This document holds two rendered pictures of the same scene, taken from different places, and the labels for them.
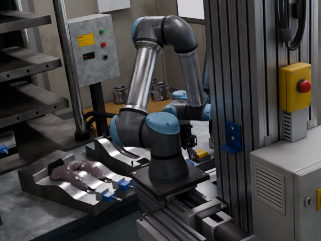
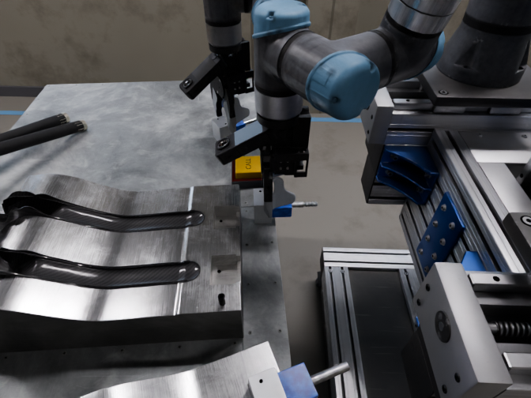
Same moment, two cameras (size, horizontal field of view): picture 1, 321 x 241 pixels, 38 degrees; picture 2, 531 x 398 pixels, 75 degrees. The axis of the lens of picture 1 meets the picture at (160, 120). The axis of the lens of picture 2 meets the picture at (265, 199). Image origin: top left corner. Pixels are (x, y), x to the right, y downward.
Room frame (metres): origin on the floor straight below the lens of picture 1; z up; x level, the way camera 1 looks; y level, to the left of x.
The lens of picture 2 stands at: (1.84, 0.34, 1.34)
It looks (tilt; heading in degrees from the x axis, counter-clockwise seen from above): 45 degrees down; 300
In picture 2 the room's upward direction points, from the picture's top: straight up
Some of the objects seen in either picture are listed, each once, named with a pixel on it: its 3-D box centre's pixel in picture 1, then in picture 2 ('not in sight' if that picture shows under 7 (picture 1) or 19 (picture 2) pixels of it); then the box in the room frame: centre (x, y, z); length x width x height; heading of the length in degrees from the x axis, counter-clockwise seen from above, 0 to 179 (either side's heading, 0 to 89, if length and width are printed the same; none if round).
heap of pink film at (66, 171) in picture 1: (74, 170); not in sight; (2.00, 0.43, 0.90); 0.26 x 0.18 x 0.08; 51
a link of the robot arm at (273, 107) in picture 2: (182, 118); (278, 98); (2.08, -0.11, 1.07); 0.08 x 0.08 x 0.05
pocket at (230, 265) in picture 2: (143, 164); (226, 275); (2.05, 0.11, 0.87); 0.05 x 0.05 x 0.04; 34
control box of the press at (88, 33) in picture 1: (102, 127); not in sight; (2.97, 0.40, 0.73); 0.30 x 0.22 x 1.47; 124
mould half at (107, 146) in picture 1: (128, 147); (90, 253); (2.27, 0.18, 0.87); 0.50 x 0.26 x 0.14; 34
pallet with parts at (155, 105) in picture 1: (129, 105); not in sight; (5.14, 0.34, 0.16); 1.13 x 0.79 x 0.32; 118
